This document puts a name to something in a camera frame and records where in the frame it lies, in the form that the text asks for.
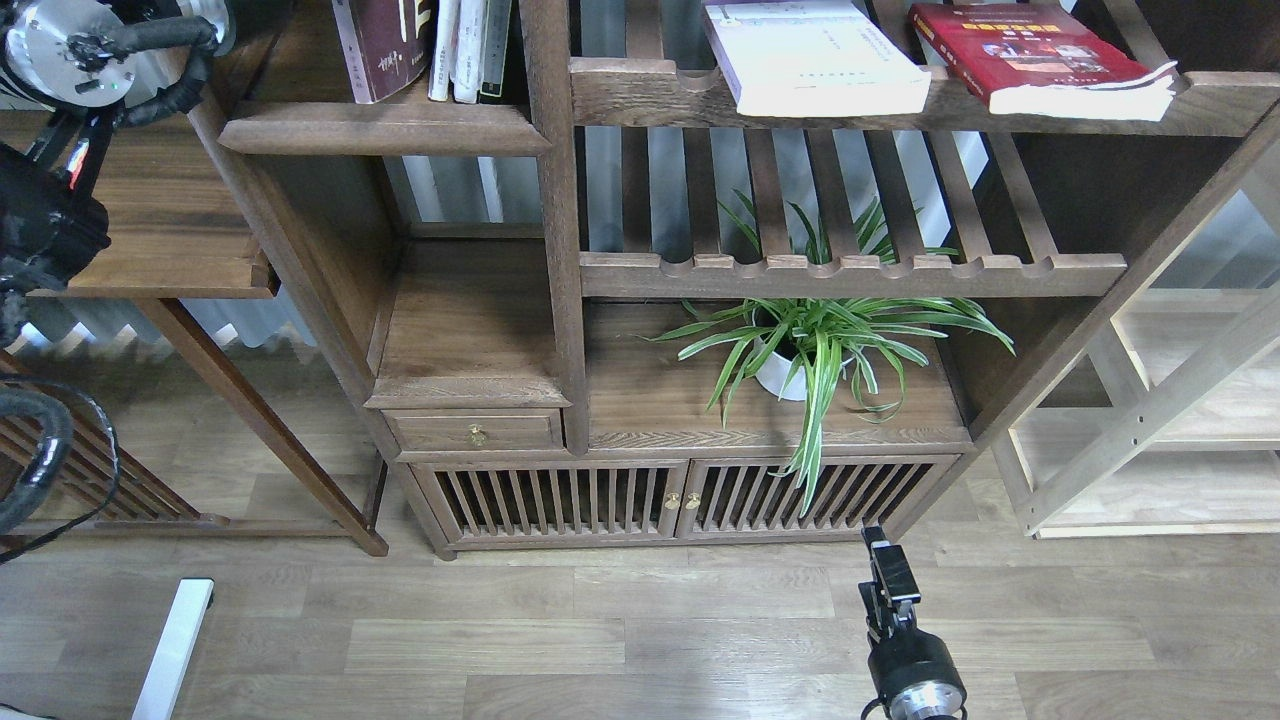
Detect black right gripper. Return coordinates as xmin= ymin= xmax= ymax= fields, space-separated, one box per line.
xmin=859 ymin=525 xmax=968 ymax=719

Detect red book with photos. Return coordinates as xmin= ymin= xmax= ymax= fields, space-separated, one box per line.
xmin=909 ymin=3 xmax=1176 ymax=120

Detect maroon book white characters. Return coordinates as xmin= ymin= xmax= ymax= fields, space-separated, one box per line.
xmin=332 ymin=1 xmax=438 ymax=104

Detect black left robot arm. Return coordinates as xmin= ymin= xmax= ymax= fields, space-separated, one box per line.
xmin=1 ymin=1 xmax=250 ymax=345

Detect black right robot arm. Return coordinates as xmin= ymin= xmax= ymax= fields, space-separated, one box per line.
xmin=859 ymin=525 xmax=966 ymax=719

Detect light wooden shelf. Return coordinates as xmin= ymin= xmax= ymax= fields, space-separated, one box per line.
xmin=993 ymin=165 xmax=1280 ymax=541

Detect white plant pot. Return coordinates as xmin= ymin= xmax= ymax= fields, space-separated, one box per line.
xmin=754 ymin=337 xmax=806 ymax=402

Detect dark wooden bookshelf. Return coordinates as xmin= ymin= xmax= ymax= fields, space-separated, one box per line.
xmin=195 ymin=1 xmax=1277 ymax=559

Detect white lavender book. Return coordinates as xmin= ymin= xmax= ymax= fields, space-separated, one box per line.
xmin=701 ymin=1 xmax=931 ymax=118

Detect white upright book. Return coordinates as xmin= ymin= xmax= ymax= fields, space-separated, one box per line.
xmin=428 ymin=0 xmax=461 ymax=102
xmin=452 ymin=0 xmax=490 ymax=104

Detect white upright book middle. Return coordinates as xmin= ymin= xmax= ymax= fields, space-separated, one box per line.
xmin=452 ymin=0 xmax=490 ymax=104

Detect dark green upright book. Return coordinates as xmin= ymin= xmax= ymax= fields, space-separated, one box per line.
xmin=477 ymin=0 xmax=515 ymax=104

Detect white metal bar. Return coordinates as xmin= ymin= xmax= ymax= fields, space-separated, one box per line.
xmin=131 ymin=577 xmax=215 ymax=719

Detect dark slatted wooden rack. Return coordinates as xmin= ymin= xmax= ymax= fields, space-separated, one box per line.
xmin=1 ymin=354 xmax=225 ymax=562

